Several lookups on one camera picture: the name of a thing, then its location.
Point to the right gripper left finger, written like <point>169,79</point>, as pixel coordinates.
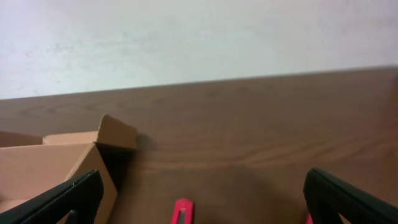
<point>78,199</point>

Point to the red utility knife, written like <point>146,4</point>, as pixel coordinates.
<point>183,212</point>

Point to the open cardboard box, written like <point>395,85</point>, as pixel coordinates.
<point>31,165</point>

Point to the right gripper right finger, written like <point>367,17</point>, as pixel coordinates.
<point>329,199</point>

